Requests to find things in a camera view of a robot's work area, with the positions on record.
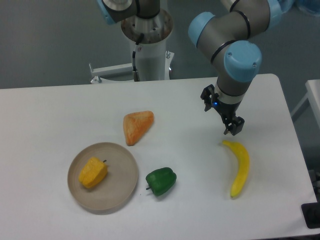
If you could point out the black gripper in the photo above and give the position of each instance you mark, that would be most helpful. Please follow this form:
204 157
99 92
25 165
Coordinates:
233 124

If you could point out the yellow bell pepper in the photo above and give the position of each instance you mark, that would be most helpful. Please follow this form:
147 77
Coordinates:
93 173

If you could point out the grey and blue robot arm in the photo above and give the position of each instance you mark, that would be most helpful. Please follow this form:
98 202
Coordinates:
224 41

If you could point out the green bell pepper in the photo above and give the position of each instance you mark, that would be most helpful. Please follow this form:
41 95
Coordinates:
161 180

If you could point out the beige round plate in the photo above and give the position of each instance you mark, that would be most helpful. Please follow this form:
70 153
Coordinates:
115 189

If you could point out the yellow banana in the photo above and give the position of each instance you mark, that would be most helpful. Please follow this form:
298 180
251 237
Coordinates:
243 160

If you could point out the orange triangular bread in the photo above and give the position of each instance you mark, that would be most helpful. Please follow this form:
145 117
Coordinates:
136 124

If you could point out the white side table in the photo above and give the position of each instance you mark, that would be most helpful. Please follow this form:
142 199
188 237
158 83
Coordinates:
310 99

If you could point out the black device at table edge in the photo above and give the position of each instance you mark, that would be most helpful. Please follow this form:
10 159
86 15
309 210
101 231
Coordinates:
311 214

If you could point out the blue plastic bag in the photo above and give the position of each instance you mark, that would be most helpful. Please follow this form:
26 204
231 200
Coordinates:
309 7

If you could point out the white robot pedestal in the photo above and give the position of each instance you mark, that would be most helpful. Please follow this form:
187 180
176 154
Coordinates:
150 59

